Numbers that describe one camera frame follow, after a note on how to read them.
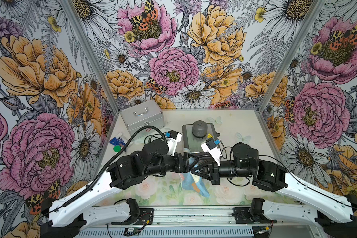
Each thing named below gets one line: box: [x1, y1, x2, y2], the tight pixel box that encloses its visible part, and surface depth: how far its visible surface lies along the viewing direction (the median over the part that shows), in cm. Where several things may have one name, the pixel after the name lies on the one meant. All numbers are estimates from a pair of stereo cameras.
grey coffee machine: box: [181, 119, 221, 153], surface depth 74 cm
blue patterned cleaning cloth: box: [180, 156, 210, 198], surface depth 56 cm
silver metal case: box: [119, 99, 166, 138], surface depth 101 cm
